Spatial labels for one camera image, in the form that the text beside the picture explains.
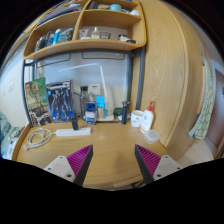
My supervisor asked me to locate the black charger plug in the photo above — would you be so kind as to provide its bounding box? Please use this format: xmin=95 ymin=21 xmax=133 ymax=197
xmin=72 ymin=120 xmax=79 ymax=130

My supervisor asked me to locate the black electric shaver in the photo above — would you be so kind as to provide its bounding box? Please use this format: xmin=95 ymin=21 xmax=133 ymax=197
xmin=122 ymin=101 xmax=130 ymax=124

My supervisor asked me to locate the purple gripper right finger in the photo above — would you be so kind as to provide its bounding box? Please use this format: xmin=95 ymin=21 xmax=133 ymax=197
xmin=134 ymin=145 xmax=182 ymax=184

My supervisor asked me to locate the wooden wall shelf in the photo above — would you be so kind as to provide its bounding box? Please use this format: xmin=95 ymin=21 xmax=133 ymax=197
xmin=23 ymin=0 xmax=147 ymax=60

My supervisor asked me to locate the white mug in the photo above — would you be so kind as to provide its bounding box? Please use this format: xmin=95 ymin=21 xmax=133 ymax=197
xmin=131 ymin=110 xmax=143 ymax=127

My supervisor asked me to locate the light blue small box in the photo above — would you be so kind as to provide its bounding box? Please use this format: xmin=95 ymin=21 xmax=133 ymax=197
xmin=96 ymin=96 xmax=105 ymax=119

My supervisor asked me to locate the blue robot toy box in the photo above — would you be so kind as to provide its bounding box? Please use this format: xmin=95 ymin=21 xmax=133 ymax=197
xmin=45 ymin=80 xmax=75 ymax=123

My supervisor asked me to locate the green Groot toy box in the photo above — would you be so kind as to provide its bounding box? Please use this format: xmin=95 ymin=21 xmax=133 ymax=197
xmin=25 ymin=77 xmax=51 ymax=127

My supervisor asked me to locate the white power strip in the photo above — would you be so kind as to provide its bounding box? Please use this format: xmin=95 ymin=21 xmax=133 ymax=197
xmin=55 ymin=127 xmax=91 ymax=137

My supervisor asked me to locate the clear plastic container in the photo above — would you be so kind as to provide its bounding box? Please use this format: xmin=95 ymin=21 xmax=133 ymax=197
xmin=144 ymin=129 xmax=161 ymax=144

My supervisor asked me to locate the blue tube on shelf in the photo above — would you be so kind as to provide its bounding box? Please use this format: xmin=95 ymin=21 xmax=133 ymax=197
xmin=52 ymin=29 xmax=61 ymax=45

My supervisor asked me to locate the green patterned towel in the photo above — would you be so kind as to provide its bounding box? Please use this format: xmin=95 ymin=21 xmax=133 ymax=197
xmin=188 ymin=56 xmax=215 ymax=141

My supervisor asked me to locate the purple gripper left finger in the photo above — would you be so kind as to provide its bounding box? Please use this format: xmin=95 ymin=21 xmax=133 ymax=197
xmin=44 ymin=145 xmax=93 ymax=186

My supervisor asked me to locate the white coiled power cable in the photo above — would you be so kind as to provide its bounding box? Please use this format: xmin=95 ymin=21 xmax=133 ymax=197
xmin=22 ymin=127 xmax=58 ymax=152

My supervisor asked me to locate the blue ink bottle box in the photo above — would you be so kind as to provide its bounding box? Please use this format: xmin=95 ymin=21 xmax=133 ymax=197
xmin=85 ymin=102 xmax=96 ymax=125

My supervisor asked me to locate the white lotion pump bottle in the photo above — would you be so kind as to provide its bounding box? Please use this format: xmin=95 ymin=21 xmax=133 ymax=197
xmin=140 ymin=101 xmax=154 ymax=133

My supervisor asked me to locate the teal cup on shelf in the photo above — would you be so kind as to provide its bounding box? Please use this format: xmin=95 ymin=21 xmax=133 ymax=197
xmin=109 ymin=4 xmax=121 ymax=11

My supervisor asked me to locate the white desk lamp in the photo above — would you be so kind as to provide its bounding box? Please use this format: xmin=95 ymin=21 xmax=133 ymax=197
xmin=62 ymin=63 xmax=114 ymax=122

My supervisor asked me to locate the perfume bottle on shelf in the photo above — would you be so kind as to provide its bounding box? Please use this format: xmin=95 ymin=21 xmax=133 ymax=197
xmin=91 ymin=27 xmax=100 ymax=39

